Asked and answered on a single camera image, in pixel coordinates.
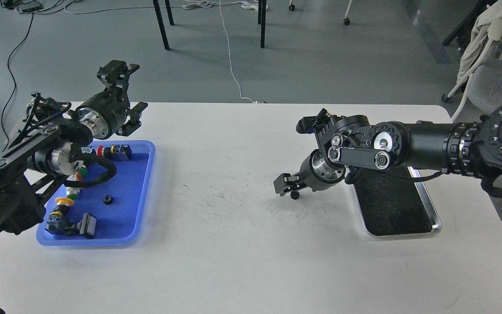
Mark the green push button switch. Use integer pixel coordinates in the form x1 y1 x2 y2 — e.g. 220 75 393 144
66 165 88 201

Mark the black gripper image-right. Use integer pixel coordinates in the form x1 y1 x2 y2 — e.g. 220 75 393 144
274 150 346 195

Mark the black floor cable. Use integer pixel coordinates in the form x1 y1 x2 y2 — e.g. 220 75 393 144
0 0 77 144

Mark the grey office chair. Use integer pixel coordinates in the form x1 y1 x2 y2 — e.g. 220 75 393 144
442 0 502 116

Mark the black table leg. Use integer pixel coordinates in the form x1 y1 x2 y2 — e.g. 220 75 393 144
152 0 175 51
258 0 267 48

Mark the black table leg right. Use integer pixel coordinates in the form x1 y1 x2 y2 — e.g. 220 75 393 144
258 0 267 48

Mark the yellow push button switch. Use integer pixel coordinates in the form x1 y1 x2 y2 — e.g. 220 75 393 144
44 197 77 235

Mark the white floor cable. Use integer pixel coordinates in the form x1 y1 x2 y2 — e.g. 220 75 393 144
181 0 269 104

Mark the black table leg left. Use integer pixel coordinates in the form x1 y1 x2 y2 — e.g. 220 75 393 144
152 0 175 51

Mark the white square button switch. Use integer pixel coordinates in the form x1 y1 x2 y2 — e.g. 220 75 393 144
76 212 97 240

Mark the beige cloth on chair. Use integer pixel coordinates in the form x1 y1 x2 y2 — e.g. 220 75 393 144
449 0 502 120

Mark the red push button switch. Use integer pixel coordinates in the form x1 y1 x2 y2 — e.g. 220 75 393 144
95 144 132 161

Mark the black power strip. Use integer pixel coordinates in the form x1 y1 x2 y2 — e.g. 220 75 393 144
16 0 43 14

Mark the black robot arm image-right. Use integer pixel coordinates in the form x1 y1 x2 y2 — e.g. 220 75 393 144
295 106 502 198

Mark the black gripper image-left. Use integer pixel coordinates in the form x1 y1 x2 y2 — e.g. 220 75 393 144
76 60 148 139

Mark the silver metal tray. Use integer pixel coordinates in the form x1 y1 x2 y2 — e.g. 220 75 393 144
354 167 442 239

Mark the blue plastic tray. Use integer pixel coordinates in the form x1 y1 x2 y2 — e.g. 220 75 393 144
36 140 155 246

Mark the small black gear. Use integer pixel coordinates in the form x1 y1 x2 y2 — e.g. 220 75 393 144
103 195 114 205
290 191 300 199

